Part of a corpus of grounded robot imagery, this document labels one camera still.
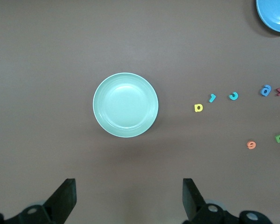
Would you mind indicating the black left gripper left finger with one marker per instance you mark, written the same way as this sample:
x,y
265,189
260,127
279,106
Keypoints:
x,y
60,200

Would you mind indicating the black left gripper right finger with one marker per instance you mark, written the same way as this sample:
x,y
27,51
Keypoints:
x,y
193,203

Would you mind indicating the yellow foam letter o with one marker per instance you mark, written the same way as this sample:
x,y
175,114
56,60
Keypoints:
x,y
195,108

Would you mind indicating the teal foam letter r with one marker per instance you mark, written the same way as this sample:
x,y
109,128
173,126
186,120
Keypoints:
x,y
212,99

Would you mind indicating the teal foam letter c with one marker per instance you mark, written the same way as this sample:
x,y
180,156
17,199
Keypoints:
x,y
230,96

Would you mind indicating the orange foam number six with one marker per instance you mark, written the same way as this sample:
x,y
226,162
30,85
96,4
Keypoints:
x,y
248,145

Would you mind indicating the green foam letter u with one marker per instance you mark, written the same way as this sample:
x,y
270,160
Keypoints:
x,y
276,138

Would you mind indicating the light green round plate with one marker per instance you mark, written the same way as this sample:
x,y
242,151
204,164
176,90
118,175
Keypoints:
x,y
125,105

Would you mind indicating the blue foam letter a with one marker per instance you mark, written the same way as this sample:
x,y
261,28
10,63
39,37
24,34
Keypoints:
x,y
263,92

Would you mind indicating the brown table cover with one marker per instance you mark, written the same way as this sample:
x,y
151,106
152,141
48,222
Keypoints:
x,y
37,70

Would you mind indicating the blue round plate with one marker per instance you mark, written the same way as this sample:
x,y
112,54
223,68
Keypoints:
x,y
275,14

